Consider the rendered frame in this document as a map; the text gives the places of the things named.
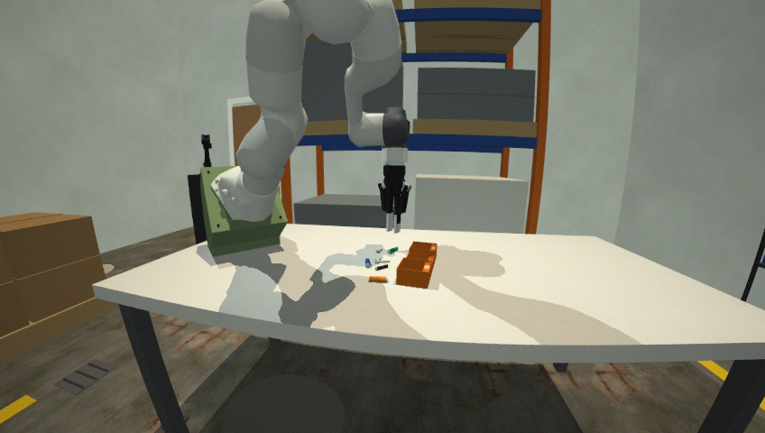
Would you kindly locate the orange rack of bins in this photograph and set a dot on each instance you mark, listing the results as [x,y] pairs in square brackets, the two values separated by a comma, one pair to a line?
[418,255]

